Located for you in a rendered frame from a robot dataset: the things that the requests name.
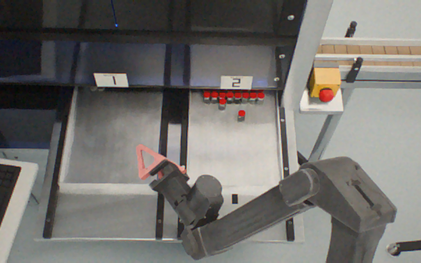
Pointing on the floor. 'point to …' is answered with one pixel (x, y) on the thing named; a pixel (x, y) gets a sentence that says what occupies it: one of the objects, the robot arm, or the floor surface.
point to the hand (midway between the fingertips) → (149, 153)
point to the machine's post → (304, 52)
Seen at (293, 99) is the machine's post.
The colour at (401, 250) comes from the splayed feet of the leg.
